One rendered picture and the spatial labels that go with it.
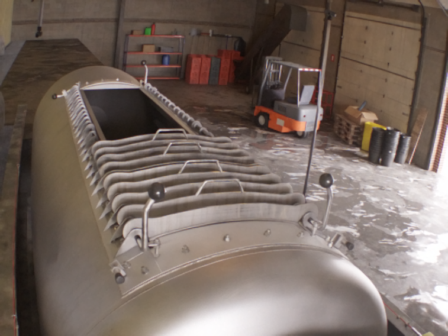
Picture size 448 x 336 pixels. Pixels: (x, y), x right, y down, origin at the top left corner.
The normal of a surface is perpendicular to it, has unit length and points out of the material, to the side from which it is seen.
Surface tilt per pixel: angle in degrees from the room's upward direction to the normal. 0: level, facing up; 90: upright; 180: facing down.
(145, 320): 41
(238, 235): 1
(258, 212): 90
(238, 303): 52
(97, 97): 102
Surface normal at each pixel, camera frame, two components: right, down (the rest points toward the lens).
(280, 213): 0.40, 0.37
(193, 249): -0.12, -0.88
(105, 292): -0.50, -0.68
